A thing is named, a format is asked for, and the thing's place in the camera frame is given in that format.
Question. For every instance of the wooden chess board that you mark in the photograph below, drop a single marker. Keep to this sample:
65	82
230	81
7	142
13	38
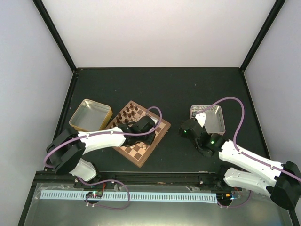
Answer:
139	151

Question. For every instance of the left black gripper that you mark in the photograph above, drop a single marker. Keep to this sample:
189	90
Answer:
149	141

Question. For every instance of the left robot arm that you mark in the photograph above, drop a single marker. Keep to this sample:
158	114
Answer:
66	156

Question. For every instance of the light blue cable duct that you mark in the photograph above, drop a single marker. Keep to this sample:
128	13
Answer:
131	196

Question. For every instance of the gold metal tin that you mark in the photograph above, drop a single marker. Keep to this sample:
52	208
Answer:
91	116

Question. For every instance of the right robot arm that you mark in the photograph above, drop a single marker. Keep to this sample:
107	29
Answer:
281	182

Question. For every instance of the black front rail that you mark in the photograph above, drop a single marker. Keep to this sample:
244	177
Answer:
205	181

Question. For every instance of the small circuit board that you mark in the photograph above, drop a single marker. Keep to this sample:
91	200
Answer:
94	194

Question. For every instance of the dark chess pieces group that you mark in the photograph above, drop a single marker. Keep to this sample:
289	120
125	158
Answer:
128	114

